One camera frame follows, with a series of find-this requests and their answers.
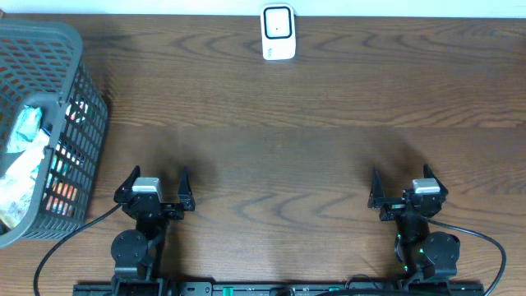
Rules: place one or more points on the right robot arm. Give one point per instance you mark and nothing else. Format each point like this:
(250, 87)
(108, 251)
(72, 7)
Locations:
(428, 257)

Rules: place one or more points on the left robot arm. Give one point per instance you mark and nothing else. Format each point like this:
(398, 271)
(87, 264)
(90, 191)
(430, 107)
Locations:
(138, 252)

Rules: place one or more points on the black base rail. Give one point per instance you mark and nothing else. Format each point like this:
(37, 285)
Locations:
(356, 287)

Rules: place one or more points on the small dark green box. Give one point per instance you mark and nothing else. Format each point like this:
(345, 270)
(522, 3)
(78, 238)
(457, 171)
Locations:
(76, 111)

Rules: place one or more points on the grey plastic mesh basket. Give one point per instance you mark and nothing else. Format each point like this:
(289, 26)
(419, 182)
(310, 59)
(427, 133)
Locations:
(42, 66)

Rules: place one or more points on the white barcode scanner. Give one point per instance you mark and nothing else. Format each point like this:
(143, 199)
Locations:
(278, 33)

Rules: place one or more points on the large white wet-wipes pack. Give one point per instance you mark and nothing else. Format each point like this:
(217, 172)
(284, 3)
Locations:
(18, 183)

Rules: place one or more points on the teal crinkled snack packet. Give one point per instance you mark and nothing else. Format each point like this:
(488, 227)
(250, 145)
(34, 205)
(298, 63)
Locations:
(25, 130)

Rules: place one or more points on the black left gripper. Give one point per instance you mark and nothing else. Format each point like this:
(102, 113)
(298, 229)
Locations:
(155, 207)

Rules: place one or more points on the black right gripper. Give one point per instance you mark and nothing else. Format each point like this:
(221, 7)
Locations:
(394, 206)

